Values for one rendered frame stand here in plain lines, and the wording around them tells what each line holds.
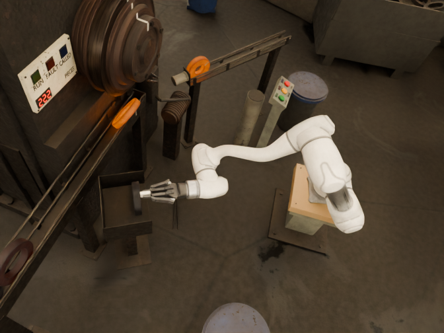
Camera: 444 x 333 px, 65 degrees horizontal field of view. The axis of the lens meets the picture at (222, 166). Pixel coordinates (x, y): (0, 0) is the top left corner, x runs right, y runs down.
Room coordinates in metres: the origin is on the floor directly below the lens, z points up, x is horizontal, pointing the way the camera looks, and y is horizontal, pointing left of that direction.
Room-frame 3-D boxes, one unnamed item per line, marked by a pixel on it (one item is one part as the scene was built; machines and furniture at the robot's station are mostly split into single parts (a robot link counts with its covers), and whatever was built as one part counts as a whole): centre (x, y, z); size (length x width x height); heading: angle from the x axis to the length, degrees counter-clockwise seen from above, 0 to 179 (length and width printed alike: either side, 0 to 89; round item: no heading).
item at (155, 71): (1.44, 0.54, 0.68); 0.11 x 0.08 x 0.24; 83
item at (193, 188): (0.85, 0.11, 0.67); 0.09 x 0.06 x 0.09; 28
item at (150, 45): (1.19, 0.46, 1.11); 0.28 x 0.06 x 0.28; 173
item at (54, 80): (0.88, 0.71, 1.15); 0.26 x 0.02 x 0.18; 173
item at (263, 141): (1.79, -0.25, 0.31); 0.24 x 0.16 x 0.62; 173
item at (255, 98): (1.77, -0.09, 0.26); 0.12 x 0.12 x 0.52
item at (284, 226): (1.24, -0.62, 0.16); 0.40 x 0.40 x 0.31; 0
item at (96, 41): (1.21, 0.56, 1.11); 0.47 x 0.06 x 0.47; 173
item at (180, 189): (0.82, 0.18, 0.67); 0.09 x 0.08 x 0.07; 118
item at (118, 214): (0.68, 0.38, 0.36); 0.26 x 0.20 x 0.72; 28
